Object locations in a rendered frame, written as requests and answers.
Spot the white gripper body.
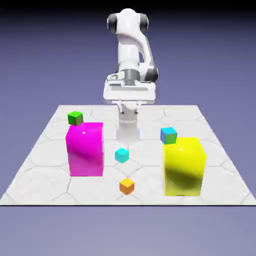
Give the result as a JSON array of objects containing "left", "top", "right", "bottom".
[{"left": 102, "top": 79, "right": 157, "bottom": 106}]

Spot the small blue cube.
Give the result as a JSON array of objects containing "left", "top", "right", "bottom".
[{"left": 159, "top": 126, "right": 178, "bottom": 145}]

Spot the small cyan cube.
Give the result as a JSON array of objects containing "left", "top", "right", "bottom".
[{"left": 114, "top": 147, "right": 130, "bottom": 164}]

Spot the small green cube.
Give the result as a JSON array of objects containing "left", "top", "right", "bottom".
[{"left": 67, "top": 110, "right": 84, "bottom": 127}]

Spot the small orange cube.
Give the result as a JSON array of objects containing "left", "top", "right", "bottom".
[{"left": 119, "top": 177, "right": 135, "bottom": 195}]

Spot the large magenta box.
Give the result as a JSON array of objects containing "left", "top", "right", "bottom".
[{"left": 65, "top": 121, "right": 105, "bottom": 178}]

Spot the large yellow box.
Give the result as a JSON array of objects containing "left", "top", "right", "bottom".
[{"left": 163, "top": 136, "right": 207, "bottom": 197}]

